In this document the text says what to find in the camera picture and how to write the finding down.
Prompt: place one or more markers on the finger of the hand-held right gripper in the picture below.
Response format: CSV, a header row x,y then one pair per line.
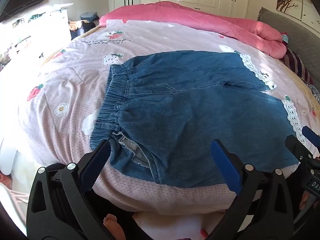
x,y
311,136
296,146

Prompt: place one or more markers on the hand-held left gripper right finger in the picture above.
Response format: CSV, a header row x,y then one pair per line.
x,y
225,165

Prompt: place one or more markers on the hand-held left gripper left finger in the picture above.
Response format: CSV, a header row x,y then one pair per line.
x,y
96,163

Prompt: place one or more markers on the blue denim pants lace trim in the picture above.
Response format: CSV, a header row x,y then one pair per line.
x,y
190,110

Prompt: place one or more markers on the person's right hand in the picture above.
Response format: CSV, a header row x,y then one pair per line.
x,y
304,200

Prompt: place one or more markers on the striped pillow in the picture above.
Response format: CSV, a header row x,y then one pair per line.
x,y
298,65

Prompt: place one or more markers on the pink strawberry print bedsheet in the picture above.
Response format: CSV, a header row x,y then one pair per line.
x,y
62,90

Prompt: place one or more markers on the grey quilted headboard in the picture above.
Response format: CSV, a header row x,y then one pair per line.
x,y
292,35

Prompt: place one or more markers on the brown floral cloth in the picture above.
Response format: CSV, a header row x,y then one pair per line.
x,y
75,26

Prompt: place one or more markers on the white dresser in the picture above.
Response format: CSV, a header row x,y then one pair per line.
x,y
42,30

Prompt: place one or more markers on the grey bin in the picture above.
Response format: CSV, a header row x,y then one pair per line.
x,y
88,18

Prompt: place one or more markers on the pink fleece blanket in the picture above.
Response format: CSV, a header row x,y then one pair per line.
x,y
200,20

